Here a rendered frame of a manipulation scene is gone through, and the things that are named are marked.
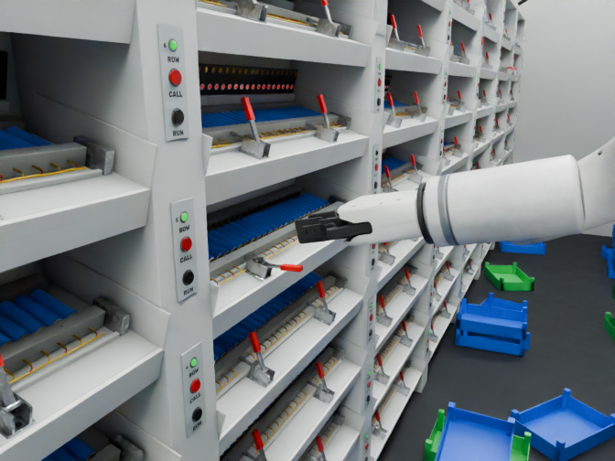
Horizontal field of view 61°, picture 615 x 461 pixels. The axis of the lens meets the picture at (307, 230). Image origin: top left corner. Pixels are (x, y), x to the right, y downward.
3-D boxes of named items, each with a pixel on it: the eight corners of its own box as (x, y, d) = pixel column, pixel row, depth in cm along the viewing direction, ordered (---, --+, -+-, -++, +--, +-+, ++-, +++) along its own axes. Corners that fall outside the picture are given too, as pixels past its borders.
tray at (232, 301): (361, 236, 124) (372, 200, 121) (206, 345, 72) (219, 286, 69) (289, 205, 131) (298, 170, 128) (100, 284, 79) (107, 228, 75)
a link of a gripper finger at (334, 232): (394, 215, 63) (368, 214, 68) (340, 230, 59) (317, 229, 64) (396, 224, 63) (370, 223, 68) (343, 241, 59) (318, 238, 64)
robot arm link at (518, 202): (463, 184, 66) (444, 166, 58) (580, 166, 60) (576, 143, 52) (469, 250, 64) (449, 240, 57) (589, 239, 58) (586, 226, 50)
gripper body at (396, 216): (442, 175, 66) (361, 187, 71) (421, 187, 57) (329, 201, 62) (452, 231, 67) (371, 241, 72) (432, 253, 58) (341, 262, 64)
